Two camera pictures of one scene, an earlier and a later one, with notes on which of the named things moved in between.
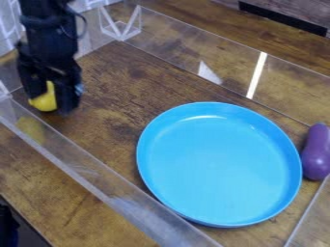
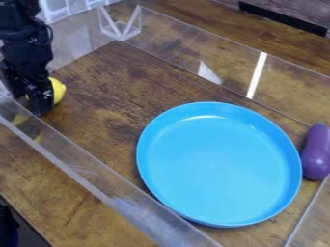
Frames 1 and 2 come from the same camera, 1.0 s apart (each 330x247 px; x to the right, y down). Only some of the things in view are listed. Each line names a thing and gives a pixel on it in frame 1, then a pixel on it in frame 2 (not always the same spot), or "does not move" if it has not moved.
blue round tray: x=221 y=162 does not move
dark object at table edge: x=10 y=226 does not move
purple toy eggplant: x=315 y=162 does not move
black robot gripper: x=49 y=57 -> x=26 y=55
